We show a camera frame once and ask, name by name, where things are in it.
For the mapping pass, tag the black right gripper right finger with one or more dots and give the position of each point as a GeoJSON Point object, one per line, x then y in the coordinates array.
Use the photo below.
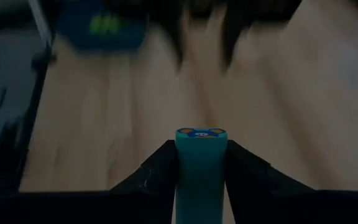
{"type": "Point", "coordinates": [291, 205]}

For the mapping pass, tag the teal foam block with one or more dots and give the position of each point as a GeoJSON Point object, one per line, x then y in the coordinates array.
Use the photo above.
{"type": "Point", "coordinates": [200, 174]}

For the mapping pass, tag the dark teal plastic bin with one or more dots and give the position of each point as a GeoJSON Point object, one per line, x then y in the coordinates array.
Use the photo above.
{"type": "Point", "coordinates": [73, 37]}

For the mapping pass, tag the lime green foam block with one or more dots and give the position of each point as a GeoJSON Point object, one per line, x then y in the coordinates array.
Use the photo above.
{"type": "Point", "coordinates": [112, 25]}
{"type": "Point", "coordinates": [96, 25]}

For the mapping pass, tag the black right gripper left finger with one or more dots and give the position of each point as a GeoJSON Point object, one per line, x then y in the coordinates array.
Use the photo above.
{"type": "Point", "coordinates": [104, 208]}

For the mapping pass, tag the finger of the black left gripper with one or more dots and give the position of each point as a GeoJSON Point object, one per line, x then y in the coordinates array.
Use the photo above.
{"type": "Point", "coordinates": [176, 34]}
{"type": "Point", "coordinates": [233, 37]}

